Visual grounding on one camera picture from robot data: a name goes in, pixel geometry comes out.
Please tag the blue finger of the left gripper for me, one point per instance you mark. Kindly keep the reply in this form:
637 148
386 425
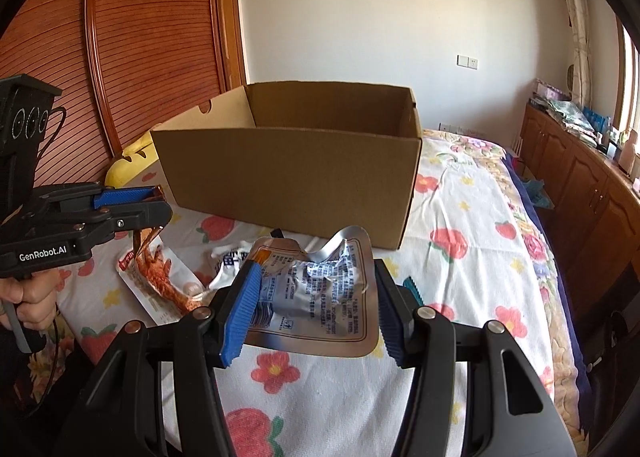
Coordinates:
124 196
133 216

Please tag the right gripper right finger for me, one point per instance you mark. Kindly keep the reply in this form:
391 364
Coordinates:
507 412

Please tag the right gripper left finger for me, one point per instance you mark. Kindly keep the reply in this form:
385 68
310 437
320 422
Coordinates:
154 391

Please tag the silver clear snack pouch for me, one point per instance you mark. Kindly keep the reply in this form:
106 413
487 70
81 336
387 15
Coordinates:
322 302

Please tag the person's left hand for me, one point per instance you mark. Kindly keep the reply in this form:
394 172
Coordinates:
35 298

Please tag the yellow plush toy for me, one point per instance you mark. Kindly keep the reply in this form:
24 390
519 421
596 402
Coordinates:
135 158

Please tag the chicken feet snack bag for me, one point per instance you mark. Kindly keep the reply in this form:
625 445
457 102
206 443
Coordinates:
165 287

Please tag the white blue snack bag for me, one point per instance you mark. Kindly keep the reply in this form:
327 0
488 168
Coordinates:
226 262

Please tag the brown cardboard box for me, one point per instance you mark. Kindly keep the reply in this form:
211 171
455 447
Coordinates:
310 157

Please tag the wooden wardrobe door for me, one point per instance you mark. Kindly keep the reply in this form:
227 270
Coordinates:
123 66

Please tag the teal snack packet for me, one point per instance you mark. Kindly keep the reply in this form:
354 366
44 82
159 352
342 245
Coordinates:
412 289

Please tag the wooden cabinet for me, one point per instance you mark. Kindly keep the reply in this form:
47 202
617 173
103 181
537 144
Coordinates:
593 228

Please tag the pink bottle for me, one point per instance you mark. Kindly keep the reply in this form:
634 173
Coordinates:
626 160

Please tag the stack of folded items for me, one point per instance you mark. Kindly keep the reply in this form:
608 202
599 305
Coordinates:
558 105

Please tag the window curtain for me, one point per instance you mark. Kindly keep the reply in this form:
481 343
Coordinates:
582 80

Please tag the white wall socket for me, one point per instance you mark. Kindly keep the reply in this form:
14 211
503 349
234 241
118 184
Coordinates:
467 62

